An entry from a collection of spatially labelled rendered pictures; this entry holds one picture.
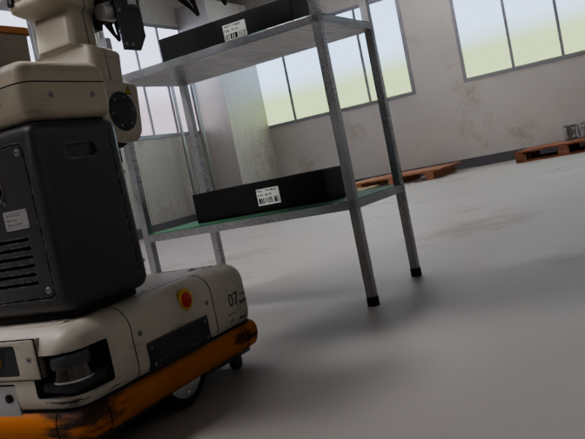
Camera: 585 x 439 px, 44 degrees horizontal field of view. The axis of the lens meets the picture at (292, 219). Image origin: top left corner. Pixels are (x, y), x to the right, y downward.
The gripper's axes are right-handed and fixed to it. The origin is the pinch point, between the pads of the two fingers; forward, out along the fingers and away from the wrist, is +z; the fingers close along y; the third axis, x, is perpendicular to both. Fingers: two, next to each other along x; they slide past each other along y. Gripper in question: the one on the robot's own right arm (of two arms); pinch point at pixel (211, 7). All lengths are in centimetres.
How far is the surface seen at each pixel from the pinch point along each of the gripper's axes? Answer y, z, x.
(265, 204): 20, 73, -10
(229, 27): 17.1, 16.2, -39.2
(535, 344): -73, 79, 73
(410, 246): -21, 110, -19
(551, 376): -79, 70, 93
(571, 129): -40, 391, -601
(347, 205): -17, 71, 8
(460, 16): 60, 262, -727
